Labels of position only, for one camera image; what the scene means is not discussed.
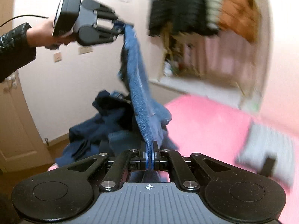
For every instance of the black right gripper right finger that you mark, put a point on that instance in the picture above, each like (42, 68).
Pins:
(232, 193)

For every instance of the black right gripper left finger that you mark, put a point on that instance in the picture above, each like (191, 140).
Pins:
(66, 192)

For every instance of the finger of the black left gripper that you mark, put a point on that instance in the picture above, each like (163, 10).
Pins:
(91, 36)
(102, 11)

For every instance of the blue denim jeans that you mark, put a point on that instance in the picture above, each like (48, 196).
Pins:
(151, 117)

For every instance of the person's left hand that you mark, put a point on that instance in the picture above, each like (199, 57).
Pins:
(41, 35)

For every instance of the beige wooden door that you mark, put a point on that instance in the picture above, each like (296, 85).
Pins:
(21, 145)

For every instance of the pink bed sheet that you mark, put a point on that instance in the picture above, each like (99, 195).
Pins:
(205, 126)

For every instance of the dark navy garment pile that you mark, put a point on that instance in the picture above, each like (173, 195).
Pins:
(112, 130)

